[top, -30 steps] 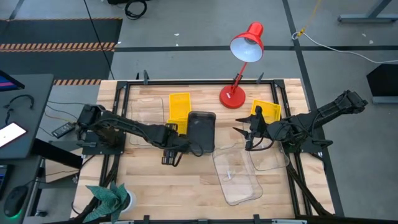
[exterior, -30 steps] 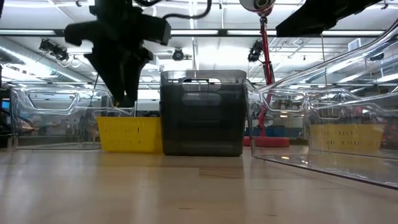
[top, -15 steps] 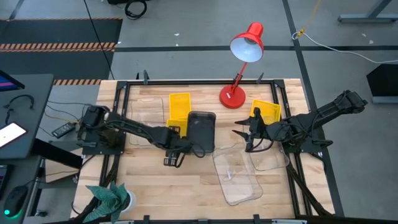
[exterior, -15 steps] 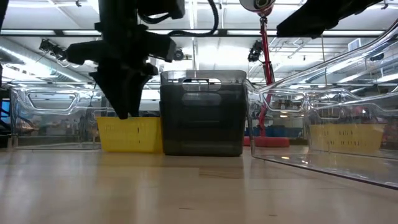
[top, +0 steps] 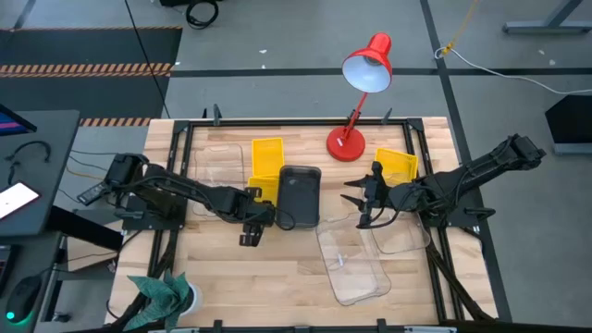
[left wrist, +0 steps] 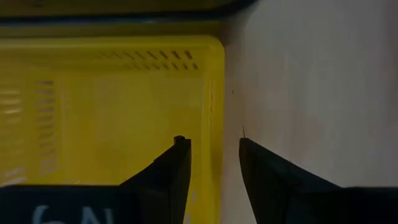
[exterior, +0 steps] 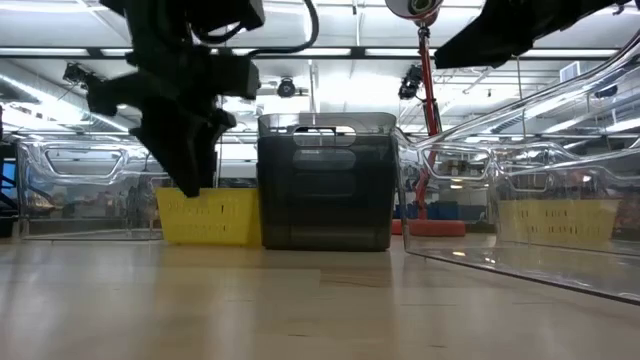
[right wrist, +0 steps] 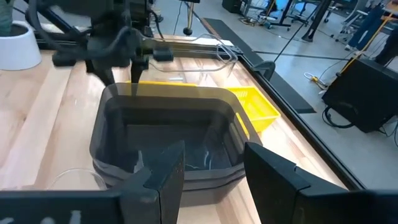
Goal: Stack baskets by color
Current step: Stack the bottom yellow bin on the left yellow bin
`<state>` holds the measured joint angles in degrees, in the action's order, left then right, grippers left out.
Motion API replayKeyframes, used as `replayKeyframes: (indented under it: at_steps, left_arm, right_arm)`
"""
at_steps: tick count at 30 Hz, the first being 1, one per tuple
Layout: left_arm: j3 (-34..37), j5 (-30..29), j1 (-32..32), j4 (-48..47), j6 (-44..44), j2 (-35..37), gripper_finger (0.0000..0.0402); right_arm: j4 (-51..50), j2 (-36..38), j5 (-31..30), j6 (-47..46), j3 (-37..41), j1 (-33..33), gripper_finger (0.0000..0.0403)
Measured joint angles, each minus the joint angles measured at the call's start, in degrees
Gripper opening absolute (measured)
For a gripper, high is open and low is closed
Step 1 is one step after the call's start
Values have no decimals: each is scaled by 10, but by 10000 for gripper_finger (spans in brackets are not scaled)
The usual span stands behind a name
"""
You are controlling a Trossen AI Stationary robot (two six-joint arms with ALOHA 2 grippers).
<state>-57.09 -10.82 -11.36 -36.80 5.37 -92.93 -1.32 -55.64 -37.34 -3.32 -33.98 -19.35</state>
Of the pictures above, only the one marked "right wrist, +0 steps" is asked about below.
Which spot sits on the translucent grey plastic basket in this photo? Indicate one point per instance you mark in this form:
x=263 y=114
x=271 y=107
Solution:
x=211 y=196
x=211 y=182

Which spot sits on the black desk leg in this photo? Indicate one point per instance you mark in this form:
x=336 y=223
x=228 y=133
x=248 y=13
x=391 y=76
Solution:
x=317 y=18
x=285 y=15

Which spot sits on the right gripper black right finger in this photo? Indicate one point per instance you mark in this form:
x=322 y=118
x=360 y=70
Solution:
x=273 y=193

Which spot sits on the person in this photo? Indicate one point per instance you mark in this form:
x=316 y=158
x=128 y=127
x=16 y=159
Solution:
x=390 y=49
x=367 y=28

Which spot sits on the black frame clamp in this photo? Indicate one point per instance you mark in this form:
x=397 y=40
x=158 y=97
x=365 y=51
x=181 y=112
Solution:
x=264 y=68

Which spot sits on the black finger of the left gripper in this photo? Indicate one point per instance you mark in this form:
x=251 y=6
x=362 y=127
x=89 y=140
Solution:
x=104 y=76
x=136 y=68

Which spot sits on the grey basket with white mark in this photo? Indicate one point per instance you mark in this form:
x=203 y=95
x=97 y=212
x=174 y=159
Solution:
x=174 y=124

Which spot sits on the black floor case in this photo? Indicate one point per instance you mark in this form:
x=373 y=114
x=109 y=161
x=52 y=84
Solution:
x=363 y=96

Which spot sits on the white plant pot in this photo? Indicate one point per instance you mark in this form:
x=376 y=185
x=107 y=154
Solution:
x=21 y=53

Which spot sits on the yellow mesh plastic basket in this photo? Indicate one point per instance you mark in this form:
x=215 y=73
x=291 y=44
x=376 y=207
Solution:
x=161 y=83
x=258 y=109

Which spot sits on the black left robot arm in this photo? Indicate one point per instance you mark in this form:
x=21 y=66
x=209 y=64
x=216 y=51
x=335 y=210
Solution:
x=93 y=9

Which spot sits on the black bin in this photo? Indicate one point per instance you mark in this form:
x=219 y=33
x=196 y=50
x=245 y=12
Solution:
x=231 y=5

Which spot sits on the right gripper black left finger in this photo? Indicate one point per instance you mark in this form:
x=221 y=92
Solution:
x=168 y=186

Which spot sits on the metal pole with black knob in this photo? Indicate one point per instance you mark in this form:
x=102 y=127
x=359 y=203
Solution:
x=188 y=31

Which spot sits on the teal cloth on cup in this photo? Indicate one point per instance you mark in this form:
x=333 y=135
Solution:
x=5 y=18

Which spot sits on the clear plastic basket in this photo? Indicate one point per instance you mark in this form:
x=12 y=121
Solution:
x=77 y=179
x=227 y=53

